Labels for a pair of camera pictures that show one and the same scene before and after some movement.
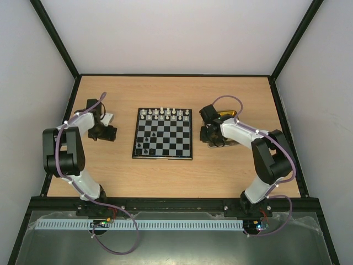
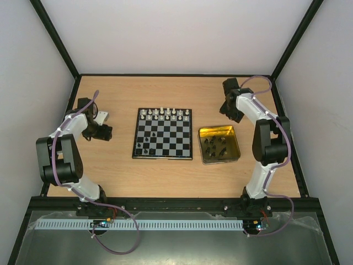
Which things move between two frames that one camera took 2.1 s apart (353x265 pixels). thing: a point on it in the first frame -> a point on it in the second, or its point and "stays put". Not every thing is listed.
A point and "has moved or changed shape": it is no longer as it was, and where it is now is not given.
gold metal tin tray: x=229 y=142 has moved or changed shape
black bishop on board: x=152 y=151 stays put
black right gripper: x=204 y=134 -> x=228 y=109
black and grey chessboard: x=165 y=133 stays put
